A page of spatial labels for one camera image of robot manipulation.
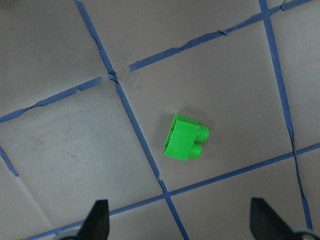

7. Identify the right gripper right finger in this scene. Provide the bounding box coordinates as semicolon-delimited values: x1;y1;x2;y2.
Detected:
249;197;294;240

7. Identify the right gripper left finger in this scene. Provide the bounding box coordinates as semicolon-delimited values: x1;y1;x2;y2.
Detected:
76;199;110;240

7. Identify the green toy block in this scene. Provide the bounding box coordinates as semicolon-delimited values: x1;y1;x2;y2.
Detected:
164;114;210;161

